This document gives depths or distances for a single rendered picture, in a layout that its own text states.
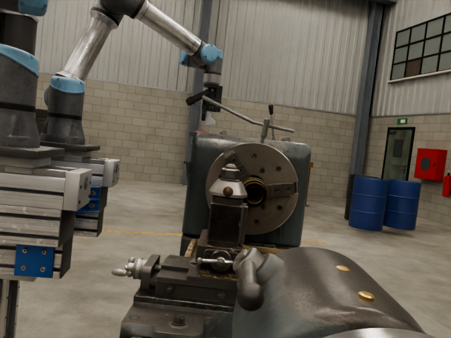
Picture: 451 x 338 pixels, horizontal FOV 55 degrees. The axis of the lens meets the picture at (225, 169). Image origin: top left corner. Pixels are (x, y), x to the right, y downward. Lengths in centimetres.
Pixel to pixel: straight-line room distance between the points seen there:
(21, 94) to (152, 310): 59
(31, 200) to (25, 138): 15
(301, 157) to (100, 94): 1006
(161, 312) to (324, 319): 61
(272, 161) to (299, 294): 120
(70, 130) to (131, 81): 1002
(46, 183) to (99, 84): 1046
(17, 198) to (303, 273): 88
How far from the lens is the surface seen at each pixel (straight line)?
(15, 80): 113
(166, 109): 1152
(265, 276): 34
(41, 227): 111
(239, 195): 86
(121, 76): 1159
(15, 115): 113
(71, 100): 160
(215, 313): 85
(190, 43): 178
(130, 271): 93
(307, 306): 27
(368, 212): 788
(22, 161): 110
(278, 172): 147
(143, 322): 80
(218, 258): 84
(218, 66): 196
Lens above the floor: 123
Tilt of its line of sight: 3 degrees down
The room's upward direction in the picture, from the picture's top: 6 degrees clockwise
